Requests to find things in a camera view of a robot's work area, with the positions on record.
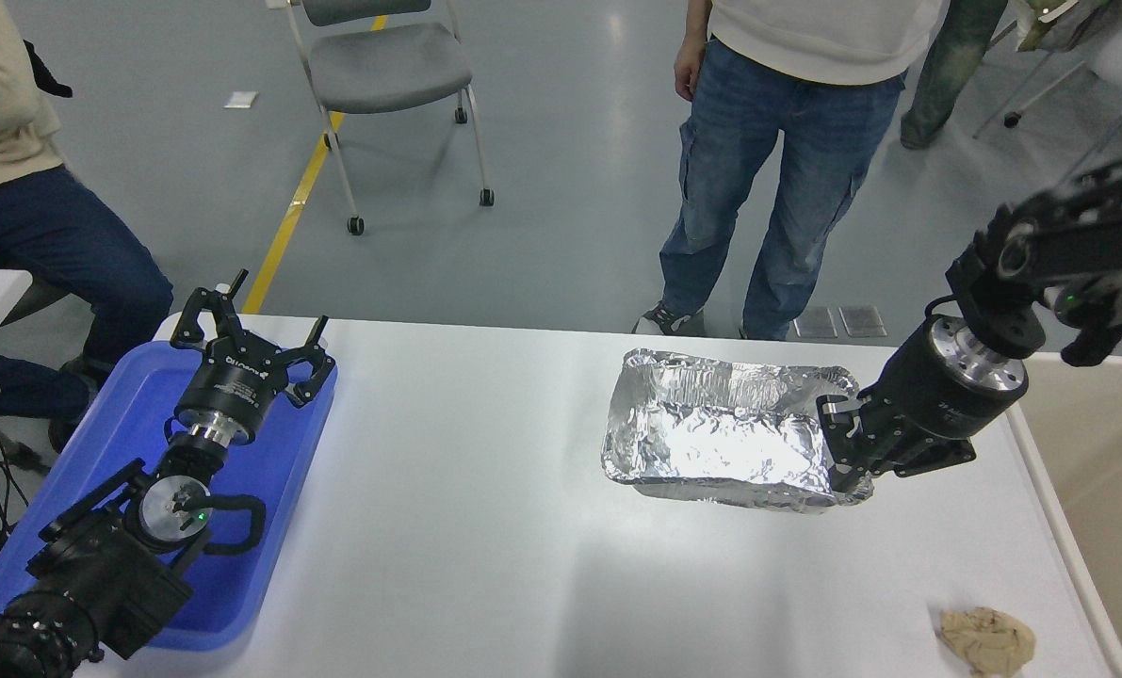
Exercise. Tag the silver foil tray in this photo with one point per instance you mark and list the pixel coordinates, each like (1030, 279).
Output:
(711, 443)

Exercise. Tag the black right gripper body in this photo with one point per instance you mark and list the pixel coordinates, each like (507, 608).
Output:
(928, 405)

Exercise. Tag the standing person's hand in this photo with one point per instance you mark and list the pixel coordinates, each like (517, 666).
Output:
(689, 73)

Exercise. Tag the crumpled tan paper ball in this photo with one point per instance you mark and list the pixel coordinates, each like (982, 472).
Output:
(989, 640)

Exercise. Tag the clear floor plate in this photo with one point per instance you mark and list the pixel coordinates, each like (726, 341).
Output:
(816, 324)
(863, 322)

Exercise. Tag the large pale bin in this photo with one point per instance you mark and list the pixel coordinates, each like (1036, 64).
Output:
(1097, 490)

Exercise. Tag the seated person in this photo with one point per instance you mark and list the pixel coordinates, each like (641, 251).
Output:
(14, 226)

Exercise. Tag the blue plastic tray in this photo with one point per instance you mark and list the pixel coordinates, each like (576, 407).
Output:
(268, 471)

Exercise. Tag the standing person's forearm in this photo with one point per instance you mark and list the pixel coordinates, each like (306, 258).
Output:
(698, 19)

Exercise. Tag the grey wheeled chair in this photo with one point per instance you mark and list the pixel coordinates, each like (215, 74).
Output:
(386, 66)

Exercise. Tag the walking person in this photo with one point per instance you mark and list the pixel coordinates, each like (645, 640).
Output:
(956, 66)

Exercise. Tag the standing person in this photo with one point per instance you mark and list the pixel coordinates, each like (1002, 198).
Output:
(787, 141)

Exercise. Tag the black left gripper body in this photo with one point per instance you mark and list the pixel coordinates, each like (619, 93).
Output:
(231, 391)

